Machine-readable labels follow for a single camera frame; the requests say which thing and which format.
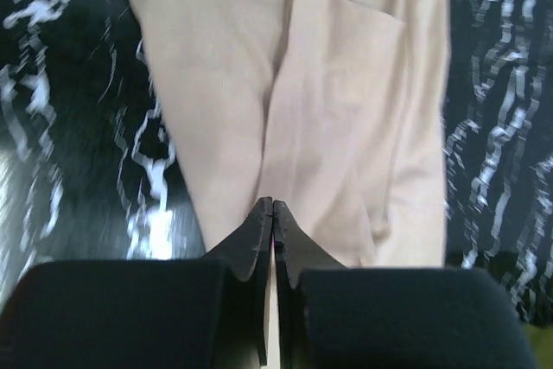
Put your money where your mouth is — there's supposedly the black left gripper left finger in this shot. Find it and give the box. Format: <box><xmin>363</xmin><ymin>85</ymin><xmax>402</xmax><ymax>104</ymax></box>
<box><xmin>1</xmin><ymin>198</ymin><xmax>273</xmax><ymax>368</ymax></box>

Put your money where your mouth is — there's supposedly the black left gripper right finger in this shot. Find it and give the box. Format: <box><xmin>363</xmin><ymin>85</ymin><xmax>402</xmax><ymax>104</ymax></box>
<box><xmin>273</xmin><ymin>201</ymin><xmax>537</xmax><ymax>368</ymax></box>

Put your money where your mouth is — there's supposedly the beige t shirt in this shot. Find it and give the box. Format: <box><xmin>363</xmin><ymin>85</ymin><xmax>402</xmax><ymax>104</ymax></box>
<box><xmin>112</xmin><ymin>0</ymin><xmax>461</xmax><ymax>369</ymax></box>

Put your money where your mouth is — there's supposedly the olive green plastic bin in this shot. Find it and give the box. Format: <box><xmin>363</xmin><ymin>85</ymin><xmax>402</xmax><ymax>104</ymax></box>
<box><xmin>524</xmin><ymin>324</ymin><xmax>553</xmax><ymax>369</ymax></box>

